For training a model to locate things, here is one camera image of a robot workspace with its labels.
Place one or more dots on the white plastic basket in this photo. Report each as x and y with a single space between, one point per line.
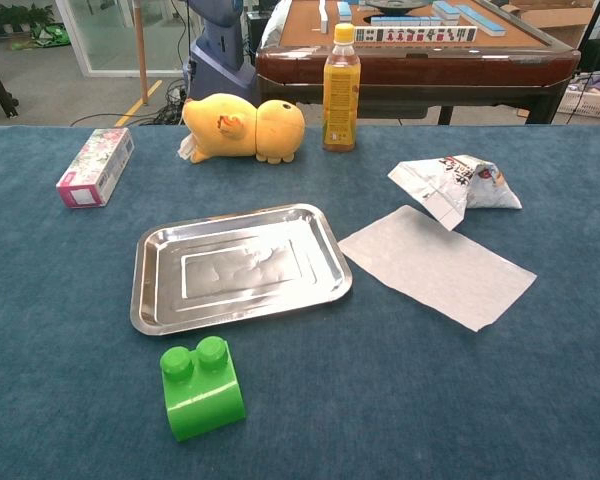
587 102

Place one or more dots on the black mahjong table centre dial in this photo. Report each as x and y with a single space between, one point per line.
397 5

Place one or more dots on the green toy building block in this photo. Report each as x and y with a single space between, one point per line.
200 400

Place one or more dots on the small blue mahjong tile pair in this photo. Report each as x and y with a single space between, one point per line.
344 11

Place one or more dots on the brown mahjong table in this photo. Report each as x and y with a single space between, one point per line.
430 65

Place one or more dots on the stainless steel tray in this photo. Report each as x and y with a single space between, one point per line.
240 270

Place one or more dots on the wooden pole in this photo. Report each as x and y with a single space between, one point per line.
141 50

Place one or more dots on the yellow tea bottle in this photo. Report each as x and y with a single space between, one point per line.
340 100

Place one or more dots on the pink floral tissue box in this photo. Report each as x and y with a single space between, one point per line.
97 165

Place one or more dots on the white plastic bag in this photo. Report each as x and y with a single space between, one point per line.
275 25

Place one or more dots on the crumpled white snack bag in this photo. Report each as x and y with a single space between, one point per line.
445 187

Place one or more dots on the potted green plants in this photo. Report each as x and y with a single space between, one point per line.
20 17

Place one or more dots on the blue machine base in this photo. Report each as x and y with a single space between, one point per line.
220 65

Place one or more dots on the face-up mahjong tile row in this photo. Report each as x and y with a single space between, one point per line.
415 34

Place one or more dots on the white paper sheet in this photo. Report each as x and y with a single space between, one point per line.
430 265

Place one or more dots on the green bag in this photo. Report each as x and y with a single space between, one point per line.
52 35

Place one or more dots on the yellow plush duck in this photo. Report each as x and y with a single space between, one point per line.
240 127

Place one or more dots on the short blue-backed tile row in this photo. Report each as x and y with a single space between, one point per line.
405 21

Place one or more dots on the long blue-backed tile row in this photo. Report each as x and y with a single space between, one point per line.
482 20

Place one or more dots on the stacked blue mahjong tiles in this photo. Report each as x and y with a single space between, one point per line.
446 10

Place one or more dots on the black chair leg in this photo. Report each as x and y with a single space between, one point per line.
0 82

